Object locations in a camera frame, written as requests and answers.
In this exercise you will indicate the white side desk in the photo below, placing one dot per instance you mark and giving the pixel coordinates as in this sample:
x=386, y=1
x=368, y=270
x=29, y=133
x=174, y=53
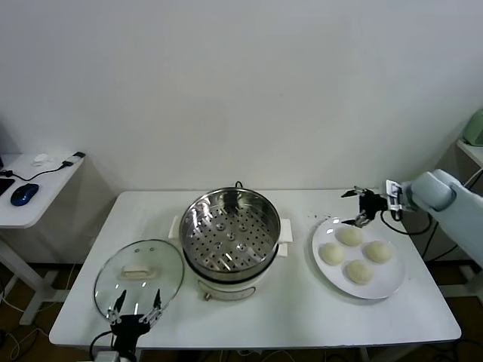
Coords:
x=45, y=196

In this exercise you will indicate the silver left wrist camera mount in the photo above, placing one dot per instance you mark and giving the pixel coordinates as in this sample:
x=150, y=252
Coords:
x=107, y=356

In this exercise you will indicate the light blue right robot arm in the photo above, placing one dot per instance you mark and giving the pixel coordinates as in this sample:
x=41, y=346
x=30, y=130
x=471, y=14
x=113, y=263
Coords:
x=434, y=190

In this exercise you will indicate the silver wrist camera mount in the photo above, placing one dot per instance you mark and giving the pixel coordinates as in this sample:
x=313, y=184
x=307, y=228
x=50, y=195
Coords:
x=392, y=196
x=107, y=356

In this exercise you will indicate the black keyboard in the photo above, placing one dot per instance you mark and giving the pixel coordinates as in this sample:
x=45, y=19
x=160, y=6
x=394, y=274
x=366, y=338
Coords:
x=5, y=185

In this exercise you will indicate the blue computer mouse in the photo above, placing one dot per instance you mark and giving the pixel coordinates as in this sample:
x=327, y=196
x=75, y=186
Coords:
x=24, y=194

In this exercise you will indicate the pale green appliance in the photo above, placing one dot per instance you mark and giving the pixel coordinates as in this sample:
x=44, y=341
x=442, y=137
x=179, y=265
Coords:
x=475, y=128

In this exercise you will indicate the stainless steel steamer basket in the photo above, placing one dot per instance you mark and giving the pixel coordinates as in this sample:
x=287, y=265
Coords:
x=226, y=245

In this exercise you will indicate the round glass pot lid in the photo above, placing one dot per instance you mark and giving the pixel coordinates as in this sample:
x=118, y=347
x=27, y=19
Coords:
x=113, y=279

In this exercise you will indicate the white steamed baozi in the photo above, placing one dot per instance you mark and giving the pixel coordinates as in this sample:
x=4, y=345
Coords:
x=332, y=253
x=360, y=271
x=378, y=252
x=349, y=235

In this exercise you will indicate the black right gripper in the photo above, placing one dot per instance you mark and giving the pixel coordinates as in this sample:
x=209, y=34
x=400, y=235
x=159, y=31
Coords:
x=371, y=203

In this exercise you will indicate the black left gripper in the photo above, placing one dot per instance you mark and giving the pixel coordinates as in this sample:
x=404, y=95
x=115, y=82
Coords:
x=130, y=332

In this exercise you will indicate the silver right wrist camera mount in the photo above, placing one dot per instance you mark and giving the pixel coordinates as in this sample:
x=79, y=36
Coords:
x=392, y=196

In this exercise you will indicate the white round plate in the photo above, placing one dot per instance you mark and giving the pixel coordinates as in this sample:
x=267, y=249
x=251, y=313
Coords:
x=377, y=286

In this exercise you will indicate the crumpled white tissue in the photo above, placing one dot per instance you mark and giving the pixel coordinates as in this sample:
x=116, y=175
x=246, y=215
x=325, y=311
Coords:
x=41, y=159

